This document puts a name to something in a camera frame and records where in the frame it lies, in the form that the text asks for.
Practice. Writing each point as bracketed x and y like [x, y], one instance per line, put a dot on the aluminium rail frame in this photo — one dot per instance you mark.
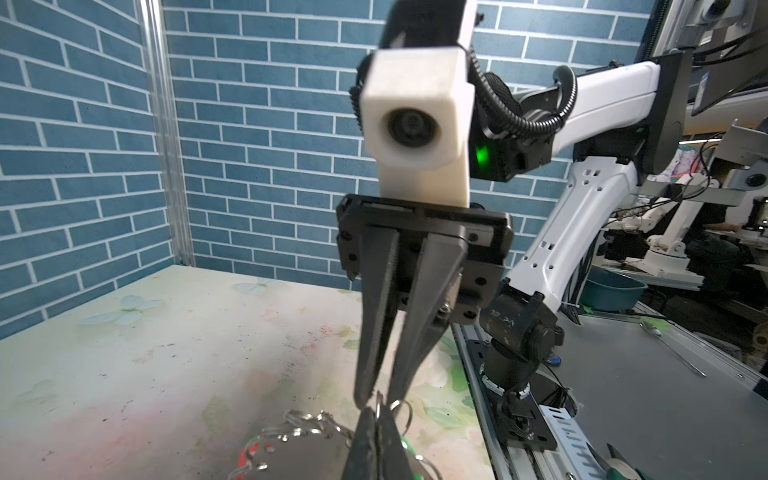
[671, 404]

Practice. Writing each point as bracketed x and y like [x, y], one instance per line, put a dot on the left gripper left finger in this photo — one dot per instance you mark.
[362, 459]

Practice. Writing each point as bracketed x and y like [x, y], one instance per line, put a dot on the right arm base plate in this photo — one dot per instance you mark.
[517, 422]

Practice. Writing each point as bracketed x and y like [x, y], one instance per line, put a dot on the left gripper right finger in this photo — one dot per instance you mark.
[393, 462]

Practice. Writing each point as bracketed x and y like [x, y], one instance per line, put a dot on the green key tag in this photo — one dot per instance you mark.
[413, 462]

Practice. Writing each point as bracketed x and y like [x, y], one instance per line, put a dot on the green handled pliers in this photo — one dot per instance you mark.
[616, 467]

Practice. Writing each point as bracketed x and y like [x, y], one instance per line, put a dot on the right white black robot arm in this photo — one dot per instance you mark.
[623, 124]

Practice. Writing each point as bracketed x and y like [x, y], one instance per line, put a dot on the teal plastic bowl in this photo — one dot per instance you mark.
[608, 291]

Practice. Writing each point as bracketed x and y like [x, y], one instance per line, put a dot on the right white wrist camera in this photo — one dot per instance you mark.
[416, 108]

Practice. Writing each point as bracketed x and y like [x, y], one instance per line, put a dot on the red key tag right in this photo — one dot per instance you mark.
[247, 455]

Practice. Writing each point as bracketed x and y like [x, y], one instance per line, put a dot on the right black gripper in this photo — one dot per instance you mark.
[411, 255]

